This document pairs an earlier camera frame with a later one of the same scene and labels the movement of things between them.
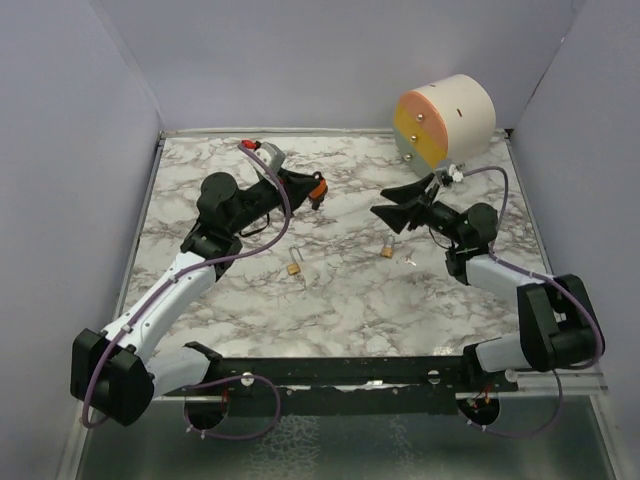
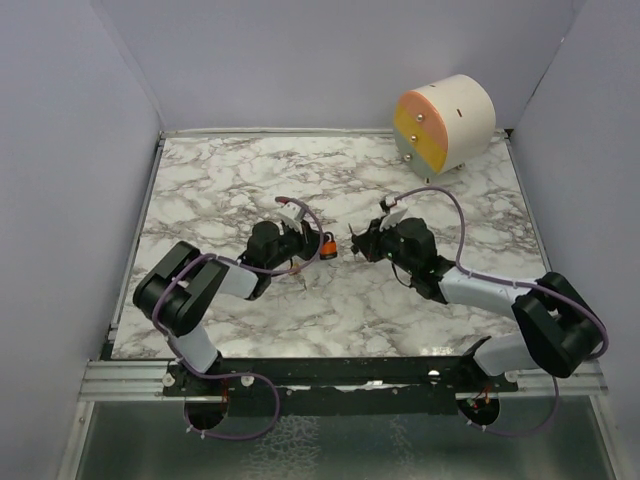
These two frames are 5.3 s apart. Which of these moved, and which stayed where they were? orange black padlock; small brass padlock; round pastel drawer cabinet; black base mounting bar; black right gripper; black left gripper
Moved: orange black padlock; black left gripper; black right gripper
Stayed: black base mounting bar; round pastel drawer cabinet; small brass padlock
